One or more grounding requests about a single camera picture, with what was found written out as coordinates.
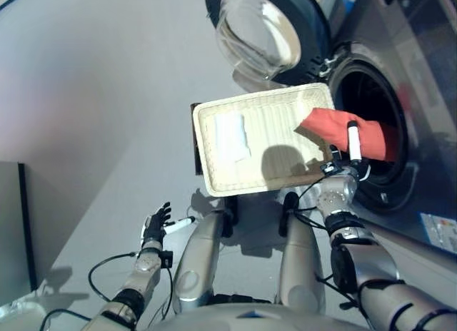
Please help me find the white round device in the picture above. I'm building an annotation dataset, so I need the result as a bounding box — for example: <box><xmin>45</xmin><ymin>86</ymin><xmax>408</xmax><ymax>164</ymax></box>
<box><xmin>0</xmin><ymin>291</ymin><xmax>47</xmax><ymax>331</ymax></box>

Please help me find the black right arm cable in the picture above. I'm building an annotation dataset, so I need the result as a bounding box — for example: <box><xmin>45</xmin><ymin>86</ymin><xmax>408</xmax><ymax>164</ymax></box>
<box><xmin>285</xmin><ymin>172</ymin><xmax>358</xmax><ymax>239</ymax></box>

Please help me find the dark brown wooden stool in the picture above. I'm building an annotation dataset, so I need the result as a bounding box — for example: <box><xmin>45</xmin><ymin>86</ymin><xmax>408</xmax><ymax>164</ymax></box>
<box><xmin>190</xmin><ymin>101</ymin><xmax>205</xmax><ymax>177</ymax></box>

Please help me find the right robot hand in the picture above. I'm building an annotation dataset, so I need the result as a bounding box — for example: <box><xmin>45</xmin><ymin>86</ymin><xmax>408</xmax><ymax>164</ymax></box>
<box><xmin>328</xmin><ymin>120</ymin><xmax>372</xmax><ymax>182</ymax></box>

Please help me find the silver robot torso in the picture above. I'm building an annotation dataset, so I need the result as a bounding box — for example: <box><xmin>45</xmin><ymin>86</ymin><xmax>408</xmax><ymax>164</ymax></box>
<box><xmin>142</xmin><ymin>302</ymin><xmax>376</xmax><ymax>331</ymax></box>

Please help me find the robot leg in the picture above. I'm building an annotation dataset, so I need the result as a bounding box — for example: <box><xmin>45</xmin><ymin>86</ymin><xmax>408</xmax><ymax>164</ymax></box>
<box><xmin>173</xmin><ymin>195</ymin><xmax>239</xmax><ymax>312</ymax></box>
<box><xmin>278</xmin><ymin>191</ymin><xmax>328</xmax><ymax>316</ymax></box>

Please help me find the left robot leg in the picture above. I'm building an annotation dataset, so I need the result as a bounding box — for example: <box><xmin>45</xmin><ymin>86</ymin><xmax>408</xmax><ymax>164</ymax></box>
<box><xmin>173</xmin><ymin>195</ymin><xmax>239</xmax><ymax>312</ymax></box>

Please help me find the red cloth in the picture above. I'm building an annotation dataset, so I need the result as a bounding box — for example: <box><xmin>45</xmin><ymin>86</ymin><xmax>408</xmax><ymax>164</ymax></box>
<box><xmin>294</xmin><ymin>108</ymin><xmax>401</xmax><ymax>163</ymax></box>

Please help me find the round glass washing machine door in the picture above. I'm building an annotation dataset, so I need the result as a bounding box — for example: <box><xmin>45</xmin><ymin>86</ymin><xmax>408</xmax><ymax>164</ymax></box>
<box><xmin>205</xmin><ymin>0</ymin><xmax>335</xmax><ymax>89</ymax></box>

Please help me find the blue label sticker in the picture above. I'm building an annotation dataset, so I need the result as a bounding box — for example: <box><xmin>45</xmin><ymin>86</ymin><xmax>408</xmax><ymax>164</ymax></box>
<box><xmin>419</xmin><ymin>212</ymin><xmax>457</xmax><ymax>246</ymax></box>

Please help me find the grey washing machine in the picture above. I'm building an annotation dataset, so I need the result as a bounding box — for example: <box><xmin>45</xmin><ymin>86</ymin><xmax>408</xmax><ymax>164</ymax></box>
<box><xmin>313</xmin><ymin>0</ymin><xmax>457</xmax><ymax>255</ymax></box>

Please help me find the white cloth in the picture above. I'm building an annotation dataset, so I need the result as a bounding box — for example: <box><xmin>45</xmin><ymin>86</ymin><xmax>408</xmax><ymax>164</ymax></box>
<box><xmin>213</xmin><ymin>113</ymin><xmax>253</xmax><ymax>164</ymax></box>

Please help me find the grey panel with black edge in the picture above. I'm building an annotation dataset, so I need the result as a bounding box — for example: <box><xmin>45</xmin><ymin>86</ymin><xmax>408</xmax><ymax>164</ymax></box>
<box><xmin>0</xmin><ymin>161</ymin><xmax>39</xmax><ymax>307</ymax></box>

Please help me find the cream wicker basket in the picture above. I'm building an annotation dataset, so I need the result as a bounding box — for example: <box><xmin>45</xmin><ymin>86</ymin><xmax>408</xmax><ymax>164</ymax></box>
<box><xmin>191</xmin><ymin>83</ymin><xmax>336</xmax><ymax>198</ymax></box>

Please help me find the right robot leg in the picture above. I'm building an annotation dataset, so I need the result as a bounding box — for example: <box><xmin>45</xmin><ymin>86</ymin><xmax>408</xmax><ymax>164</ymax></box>
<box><xmin>278</xmin><ymin>191</ymin><xmax>328</xmax><ymax>316</ymax></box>

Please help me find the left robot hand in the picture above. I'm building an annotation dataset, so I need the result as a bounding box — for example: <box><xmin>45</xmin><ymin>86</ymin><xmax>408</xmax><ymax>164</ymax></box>
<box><xmin>141</xmin><ymin>201</ymin><xmax>196</xmax><ymax>249</ymax></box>

